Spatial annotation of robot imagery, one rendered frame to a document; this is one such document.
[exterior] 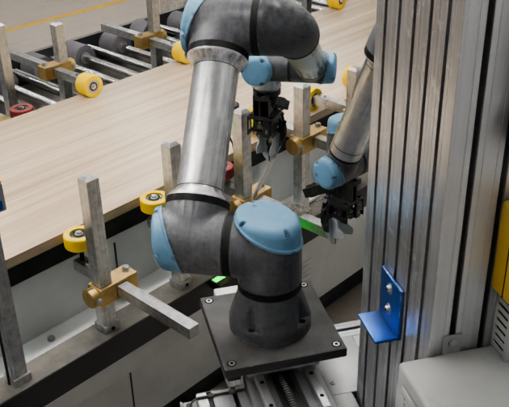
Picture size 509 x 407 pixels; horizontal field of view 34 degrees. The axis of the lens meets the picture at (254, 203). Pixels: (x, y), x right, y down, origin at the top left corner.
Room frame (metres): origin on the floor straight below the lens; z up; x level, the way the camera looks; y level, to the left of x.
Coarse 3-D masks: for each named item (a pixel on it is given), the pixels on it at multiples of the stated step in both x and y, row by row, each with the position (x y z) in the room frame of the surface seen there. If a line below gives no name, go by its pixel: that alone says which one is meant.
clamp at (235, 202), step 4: (256, 184) 2.09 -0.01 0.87; (252, 188) 2.07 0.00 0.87; (260, 188) 2.07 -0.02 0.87; (264, 188) 2.06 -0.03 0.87; (268, 188) 2.06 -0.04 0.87; (252, 192) 2.04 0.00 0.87; (260, 192) 2.04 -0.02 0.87; (264, 192) 2.05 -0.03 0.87; (268, 192) 2.06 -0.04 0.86; (232, 196) 2.02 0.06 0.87; (256, 196) 2.03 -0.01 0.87; (268, 196) 2.06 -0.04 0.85; (232, 200) 2.00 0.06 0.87; (236, 200) 2.00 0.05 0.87; (240, 200) 2.00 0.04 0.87; (244, 200) 2.00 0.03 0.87; (248, 200) 2.00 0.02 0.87; (232, 204) 1.99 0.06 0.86; (236, 204) 1.98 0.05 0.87; (240, 204) 1.99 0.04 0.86; (232, 208) 1.99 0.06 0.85; (236, 208) 1.98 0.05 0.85
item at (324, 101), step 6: (318, 96) 2.52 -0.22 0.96; (324, 96) 2.51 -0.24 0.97; (318, 102) 2.51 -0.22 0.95; (324, 102) 2.49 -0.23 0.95; (330, 102) 2.48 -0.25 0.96; (336, 102) 2.47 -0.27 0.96; (342, 102) 2.47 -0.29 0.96; (330, 108) 2.48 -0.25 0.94; (336, 108) 2.46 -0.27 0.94; (342, 108) 2.45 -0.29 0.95
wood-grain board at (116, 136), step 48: (336, 48) 3.17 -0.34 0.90; (96, 96) 2.72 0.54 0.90; (144, 96) 2.71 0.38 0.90; (240, 96) 2.69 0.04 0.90; (288, 96) 2.68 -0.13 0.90; (336, 96) 2.67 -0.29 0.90; (0, 144) 2.34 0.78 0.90; (48, 144) 2.33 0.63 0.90; (96, 144) 2.33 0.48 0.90; (144, 144) 2.32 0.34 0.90; (48, 192) 2.02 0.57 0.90; (144, 192) 2.00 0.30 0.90; (48, 240) 1.77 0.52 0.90
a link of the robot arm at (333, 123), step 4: (332, 116) 1.85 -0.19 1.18; (336, 116) 1.85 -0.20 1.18; (340, 116) 1.85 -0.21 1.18; (328, 120) 1.84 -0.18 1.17; (332, 120) 1.83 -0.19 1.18; (336, 120) 1.82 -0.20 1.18; (328, 124) 1.83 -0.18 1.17; (332, 124) 1.82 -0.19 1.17; (336, 124) 1.81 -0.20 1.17; (328, 128) 1.83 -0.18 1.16; (332, 128) 1.82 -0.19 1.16; (336, 128) 1.81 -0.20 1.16; (328, 132) 1.83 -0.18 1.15; (332, 132) 1.82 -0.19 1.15; (328, 136) 1.83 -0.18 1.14; (332, 136) 1.82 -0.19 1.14; (328, 140) 1.83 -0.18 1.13; (332, 140) 1.82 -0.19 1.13; (328, 144) 1.83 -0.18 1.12; (328, 148) 1.83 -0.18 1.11
